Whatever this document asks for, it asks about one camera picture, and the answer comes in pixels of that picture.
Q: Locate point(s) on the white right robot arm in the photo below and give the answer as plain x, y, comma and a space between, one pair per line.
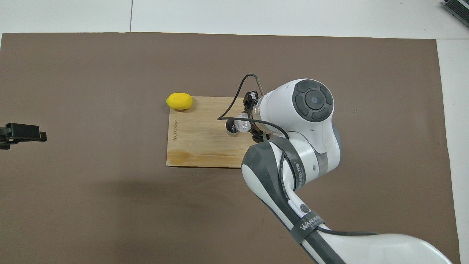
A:
311, 146

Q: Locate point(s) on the dark-based glass cup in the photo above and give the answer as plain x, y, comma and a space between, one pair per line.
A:
231, 132

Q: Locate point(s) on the brown table mat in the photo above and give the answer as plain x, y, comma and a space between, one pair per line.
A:
110, 220

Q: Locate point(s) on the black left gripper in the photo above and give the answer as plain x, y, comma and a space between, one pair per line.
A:
3, 141

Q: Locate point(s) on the yellow lemon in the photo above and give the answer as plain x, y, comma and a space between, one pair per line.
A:
179, 101

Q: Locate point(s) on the grey ribbed device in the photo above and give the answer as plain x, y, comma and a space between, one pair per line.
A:
460, 9

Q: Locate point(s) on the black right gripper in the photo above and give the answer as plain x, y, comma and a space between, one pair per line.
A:
255, 116

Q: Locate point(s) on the clear glass cup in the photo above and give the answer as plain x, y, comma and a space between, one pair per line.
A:
242, 124

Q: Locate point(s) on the wooden cutting board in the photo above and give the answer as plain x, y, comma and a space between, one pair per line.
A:
198, 139

